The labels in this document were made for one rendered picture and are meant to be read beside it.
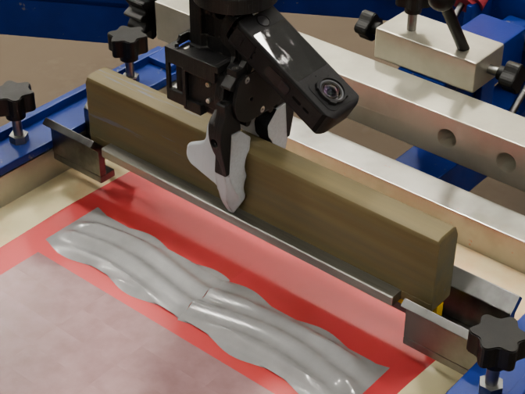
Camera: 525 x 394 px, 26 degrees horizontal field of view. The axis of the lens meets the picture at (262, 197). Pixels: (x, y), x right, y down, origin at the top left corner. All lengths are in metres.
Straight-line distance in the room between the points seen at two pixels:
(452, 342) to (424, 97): 0.33
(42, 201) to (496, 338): 0.52
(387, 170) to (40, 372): 0.40
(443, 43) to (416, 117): 0.09
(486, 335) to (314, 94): 0.23
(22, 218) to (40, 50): 2.40
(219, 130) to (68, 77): 2.44
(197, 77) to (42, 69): 2.47
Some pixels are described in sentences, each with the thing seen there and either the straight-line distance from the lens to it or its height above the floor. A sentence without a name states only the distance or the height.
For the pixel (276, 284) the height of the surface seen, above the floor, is 0.96.
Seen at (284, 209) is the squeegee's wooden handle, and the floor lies 1.05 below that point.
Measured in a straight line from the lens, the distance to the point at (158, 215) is 1.15.
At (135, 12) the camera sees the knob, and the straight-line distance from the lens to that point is 1.39.
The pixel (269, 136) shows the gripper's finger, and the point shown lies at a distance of 1.01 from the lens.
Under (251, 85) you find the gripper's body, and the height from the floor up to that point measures 1.16.
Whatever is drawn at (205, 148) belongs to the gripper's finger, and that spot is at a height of 1.09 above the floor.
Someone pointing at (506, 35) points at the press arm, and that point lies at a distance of 1.32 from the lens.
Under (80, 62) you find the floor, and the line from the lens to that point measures 3.45.
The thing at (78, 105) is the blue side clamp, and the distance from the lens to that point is 1.25.
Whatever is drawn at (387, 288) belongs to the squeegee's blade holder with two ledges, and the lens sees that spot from 0.95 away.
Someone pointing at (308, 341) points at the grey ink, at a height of 0.96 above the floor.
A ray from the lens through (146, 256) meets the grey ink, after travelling 1.09.
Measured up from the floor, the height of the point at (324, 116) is 1.16.
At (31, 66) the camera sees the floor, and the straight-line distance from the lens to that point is 3.45.
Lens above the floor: 1.63
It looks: 35 degrees down
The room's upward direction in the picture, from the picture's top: straight up
